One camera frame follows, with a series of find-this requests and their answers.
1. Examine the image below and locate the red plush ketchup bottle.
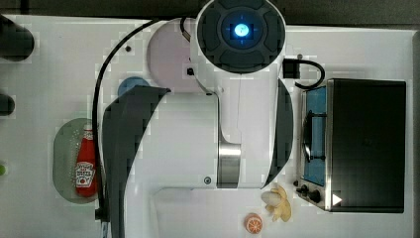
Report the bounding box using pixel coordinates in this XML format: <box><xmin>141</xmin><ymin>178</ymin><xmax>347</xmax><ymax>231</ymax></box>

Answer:
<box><xmin>75</xmin><ymin>124</ymin><xmax>96</xmax><ymax>197</ymax></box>

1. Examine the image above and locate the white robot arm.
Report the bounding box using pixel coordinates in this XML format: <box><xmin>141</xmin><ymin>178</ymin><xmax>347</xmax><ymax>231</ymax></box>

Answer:
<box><xmin>101</xmin><ymin>0</ymin><xmax>293</xmax><ymax>238</ymax></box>

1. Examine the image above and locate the pale pink round plate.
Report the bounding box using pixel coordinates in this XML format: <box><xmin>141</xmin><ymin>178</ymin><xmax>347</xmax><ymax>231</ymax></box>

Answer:
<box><xmin>147</xmin><ymin>19</ymin><xmax>202</xmax><ymax>93</ymax></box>

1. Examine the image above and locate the blue bowl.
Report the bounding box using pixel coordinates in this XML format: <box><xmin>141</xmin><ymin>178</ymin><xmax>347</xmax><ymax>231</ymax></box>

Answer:
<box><xmin>118</xmin><ymin>76</ymin><xmax>150</xmax><ymax>96</ymax></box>

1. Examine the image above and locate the peeled toy banana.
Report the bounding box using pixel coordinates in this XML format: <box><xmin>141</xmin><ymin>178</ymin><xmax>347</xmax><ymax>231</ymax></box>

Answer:
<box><xmin>262</xmin><ymin>184</ymin><xmax>292</xmax><ymax>222</ymax></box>

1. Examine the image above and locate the toy orange half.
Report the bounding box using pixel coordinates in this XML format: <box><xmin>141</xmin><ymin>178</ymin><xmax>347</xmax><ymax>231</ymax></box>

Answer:
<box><xmin>244</xmin><ymin>213</ymin><xmax>263</xmax><ymax>234</ymax></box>

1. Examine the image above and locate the black toaster oven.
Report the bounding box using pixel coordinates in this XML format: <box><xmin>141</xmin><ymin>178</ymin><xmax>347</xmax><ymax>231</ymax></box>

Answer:
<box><xmin>294</xmin><ymin>78</ymin><xmax>406</xmax><ymax>213</ymax></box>

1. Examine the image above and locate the small black cup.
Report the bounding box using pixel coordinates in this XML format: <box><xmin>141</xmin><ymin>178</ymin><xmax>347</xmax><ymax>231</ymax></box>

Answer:
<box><xmin>0</xmin><ymin>94</ymin><xmax>15</xmax><ymax>116</ymax></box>

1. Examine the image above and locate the large black cup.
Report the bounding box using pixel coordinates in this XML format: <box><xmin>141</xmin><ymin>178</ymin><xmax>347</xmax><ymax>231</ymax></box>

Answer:
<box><xmin>0</xmin><ymin>16</ymin><xmax>35</xmax><ymax>61</ymax></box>

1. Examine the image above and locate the green toy pear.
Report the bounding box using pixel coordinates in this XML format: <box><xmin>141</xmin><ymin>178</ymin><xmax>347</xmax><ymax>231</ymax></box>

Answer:
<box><xmin>0</xmin><ymin>165</ymin><xmax>7</xmax><ymax>176</ymax></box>

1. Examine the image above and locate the black cable near oven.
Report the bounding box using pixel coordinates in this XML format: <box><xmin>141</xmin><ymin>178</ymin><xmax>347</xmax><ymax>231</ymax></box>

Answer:
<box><xmin>282</xmin><ymin>58</ymin><xmax>326</xmax><ymax>90</ymax></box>

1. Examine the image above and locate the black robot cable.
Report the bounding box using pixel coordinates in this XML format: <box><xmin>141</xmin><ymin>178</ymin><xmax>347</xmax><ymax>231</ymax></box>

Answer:
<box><xmin>91</xmin><ymin>16</ymin><xmax>199</xmax><ymax>223</ymax></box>

